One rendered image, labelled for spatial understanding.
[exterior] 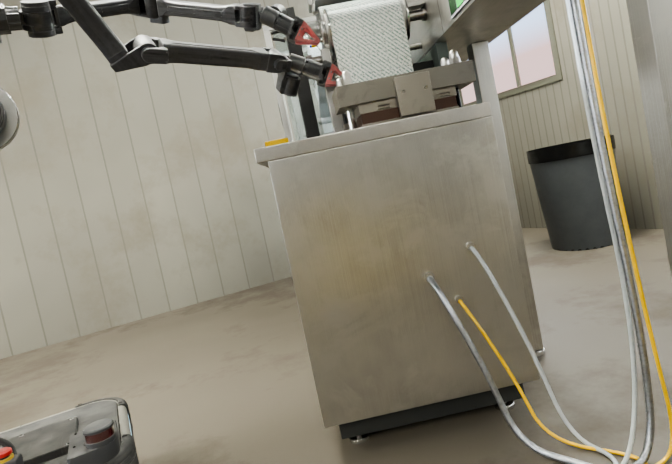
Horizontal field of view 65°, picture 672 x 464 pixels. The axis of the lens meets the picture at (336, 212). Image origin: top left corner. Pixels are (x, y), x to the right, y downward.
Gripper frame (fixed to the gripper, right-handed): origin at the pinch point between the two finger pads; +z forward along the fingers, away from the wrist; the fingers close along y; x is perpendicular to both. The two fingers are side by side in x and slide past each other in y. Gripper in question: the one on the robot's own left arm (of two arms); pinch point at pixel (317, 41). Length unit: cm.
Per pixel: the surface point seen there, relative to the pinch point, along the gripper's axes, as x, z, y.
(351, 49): 1.0, 11.6, 7.1
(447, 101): -4, 44, 25
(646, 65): 4, 65, 80
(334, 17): 7.6, 2.3, 6.5
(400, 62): 4.6, 27.4, 6.8
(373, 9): 15.7, 12.2, 6.3
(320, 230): -53, 27, 32
